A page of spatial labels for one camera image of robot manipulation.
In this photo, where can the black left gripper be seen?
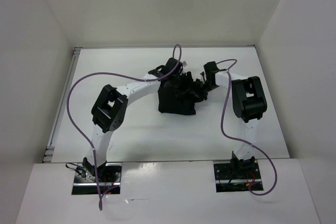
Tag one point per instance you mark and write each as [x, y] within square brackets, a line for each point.
[177, 74]

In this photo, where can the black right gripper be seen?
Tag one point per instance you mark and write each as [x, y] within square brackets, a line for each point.
[205, 95]

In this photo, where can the black pleated skirt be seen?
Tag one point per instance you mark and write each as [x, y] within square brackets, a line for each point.
[179, 101]

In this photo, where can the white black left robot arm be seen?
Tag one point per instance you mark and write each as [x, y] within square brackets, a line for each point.
[109, 111]

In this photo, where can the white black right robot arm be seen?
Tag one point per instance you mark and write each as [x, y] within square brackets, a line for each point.
[249, 104]

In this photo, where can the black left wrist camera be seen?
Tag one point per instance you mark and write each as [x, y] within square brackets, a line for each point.
[171, 64]

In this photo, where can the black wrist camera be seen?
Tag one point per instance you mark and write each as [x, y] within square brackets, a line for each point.
[171, 64]
[210, 67]

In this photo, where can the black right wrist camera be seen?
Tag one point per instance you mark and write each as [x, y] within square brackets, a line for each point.
[210, 67]

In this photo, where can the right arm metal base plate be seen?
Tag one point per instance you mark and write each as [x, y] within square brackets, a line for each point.
[227, 180]

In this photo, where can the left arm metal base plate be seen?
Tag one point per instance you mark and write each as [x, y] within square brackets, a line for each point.
[85, 184]

